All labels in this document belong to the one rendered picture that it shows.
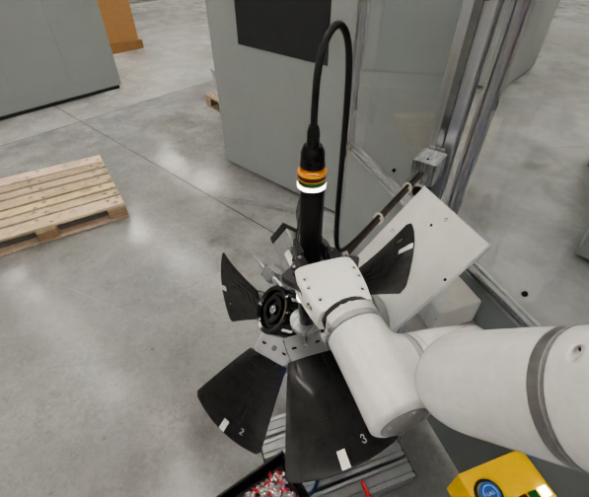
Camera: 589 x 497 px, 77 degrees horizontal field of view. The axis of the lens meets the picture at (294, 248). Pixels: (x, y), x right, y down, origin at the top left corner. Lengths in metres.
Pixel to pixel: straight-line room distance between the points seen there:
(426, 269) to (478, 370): 0.69
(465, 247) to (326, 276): 0.47
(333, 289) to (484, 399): 0.30
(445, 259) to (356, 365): 0.54
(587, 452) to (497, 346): 0.08
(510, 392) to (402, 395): 0.18
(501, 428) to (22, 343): 2.70
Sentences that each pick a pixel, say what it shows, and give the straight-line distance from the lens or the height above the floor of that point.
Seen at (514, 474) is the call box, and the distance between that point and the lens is 0.98.
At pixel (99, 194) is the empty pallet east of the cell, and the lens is 3.62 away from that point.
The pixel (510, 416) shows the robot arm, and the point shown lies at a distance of 0.30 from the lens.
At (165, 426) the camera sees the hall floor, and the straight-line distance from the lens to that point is 2.17.
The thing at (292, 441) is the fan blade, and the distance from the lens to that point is 0.81.
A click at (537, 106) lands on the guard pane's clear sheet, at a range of 1.20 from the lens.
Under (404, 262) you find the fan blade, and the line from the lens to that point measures 0.71.
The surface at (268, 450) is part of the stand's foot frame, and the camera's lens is 1.95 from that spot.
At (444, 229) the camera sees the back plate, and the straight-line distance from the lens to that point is 1.00.
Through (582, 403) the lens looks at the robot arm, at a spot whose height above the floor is 1.71.
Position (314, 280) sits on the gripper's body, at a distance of 0.57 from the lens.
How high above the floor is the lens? 1.91
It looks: 41 degrees down
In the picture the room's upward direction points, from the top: straight up
